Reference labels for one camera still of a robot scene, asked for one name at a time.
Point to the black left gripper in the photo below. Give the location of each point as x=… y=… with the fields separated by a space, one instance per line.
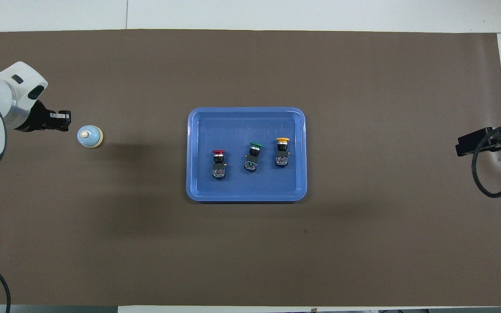
x=37 y=121

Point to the light blue call bell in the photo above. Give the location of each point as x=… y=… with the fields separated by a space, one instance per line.
x=89 y=136

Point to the red push button switch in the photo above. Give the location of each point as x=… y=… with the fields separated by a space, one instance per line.
x=218 y=169

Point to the yellow push button switch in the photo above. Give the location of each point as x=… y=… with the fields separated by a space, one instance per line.
x=282 y=158

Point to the green push button switch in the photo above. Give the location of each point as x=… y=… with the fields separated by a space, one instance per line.
x=251 y=163

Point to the blue plastic tray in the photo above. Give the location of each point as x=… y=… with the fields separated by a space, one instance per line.
x=246 y=187

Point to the brown table mat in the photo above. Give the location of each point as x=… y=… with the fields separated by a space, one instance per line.
x=102 y=239

